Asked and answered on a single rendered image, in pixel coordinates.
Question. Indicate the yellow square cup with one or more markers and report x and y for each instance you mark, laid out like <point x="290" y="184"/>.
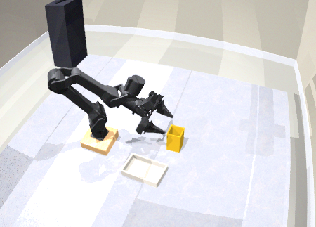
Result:
<point x="174" y="140"/>

